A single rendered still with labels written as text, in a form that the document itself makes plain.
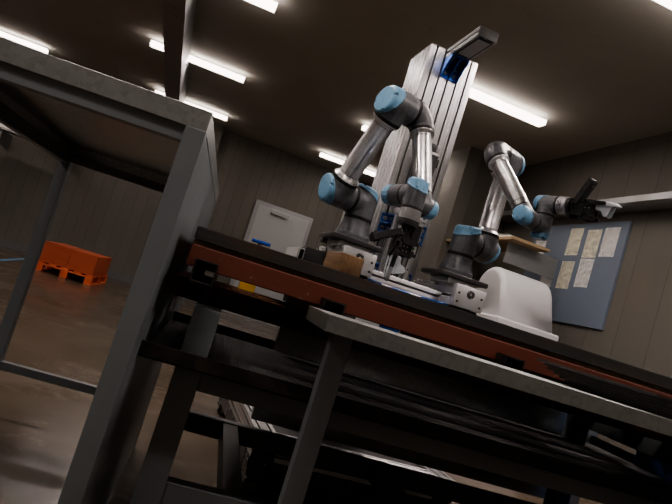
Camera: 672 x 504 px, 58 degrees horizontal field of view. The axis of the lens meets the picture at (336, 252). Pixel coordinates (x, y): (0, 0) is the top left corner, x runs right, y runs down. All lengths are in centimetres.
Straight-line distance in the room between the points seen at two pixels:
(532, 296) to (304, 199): 655
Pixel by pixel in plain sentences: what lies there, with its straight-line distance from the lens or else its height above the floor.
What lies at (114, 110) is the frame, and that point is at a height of 99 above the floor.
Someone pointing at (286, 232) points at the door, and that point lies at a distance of 1161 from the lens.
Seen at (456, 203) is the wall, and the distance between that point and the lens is 796.
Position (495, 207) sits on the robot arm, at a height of 139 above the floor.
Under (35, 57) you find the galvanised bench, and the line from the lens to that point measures 130.
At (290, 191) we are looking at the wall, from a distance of 1172.
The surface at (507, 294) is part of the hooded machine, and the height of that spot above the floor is 132.
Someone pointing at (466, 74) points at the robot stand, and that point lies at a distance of 300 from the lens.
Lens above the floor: 77
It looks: 5 degrees up
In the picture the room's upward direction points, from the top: 17 degrees clockwise
